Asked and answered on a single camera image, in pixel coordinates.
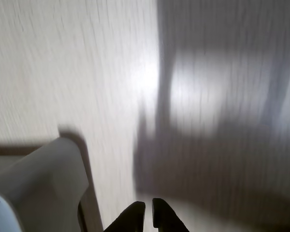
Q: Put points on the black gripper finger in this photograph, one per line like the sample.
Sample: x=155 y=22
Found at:
x=165 y=215
x=131 y=218

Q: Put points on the white plastic drawer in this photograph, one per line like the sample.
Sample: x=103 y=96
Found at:
x=42 y=183

